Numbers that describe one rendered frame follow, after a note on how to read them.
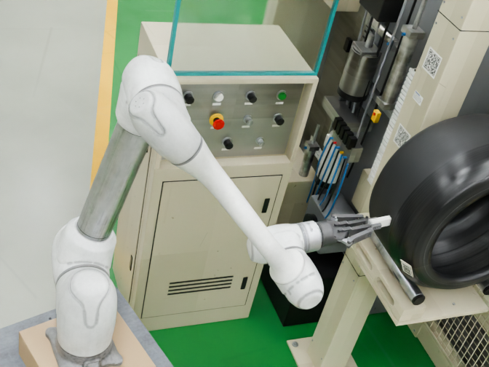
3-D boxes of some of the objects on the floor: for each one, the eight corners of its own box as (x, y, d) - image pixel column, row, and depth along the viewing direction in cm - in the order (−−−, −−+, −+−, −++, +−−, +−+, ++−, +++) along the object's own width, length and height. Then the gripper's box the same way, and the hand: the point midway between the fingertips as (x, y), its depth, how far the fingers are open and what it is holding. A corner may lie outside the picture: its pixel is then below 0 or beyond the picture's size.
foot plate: (286, 341, 323) (287, 338, 322) (338, 333, 333) (340, 330, 332) (308, 392, 304) (310, 389, 303) (364, 381, 314) (365, 379, 313)
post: (305, 352, 321) (564, -321, 169) (331, 347, 326) (606, -310, 174) (316, 376, 312) (601, -313, 160) (343, 371, 317) (645, -301, 165)
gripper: (327, 241, 203) (402, 226, 210) (309, 210, 212) (382, 196, 219) (324, 259, 208) (397, 244, 215) (306, 229, 217) (377, 215, 224)
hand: (379, 222), depth 216 cm, fingers closed
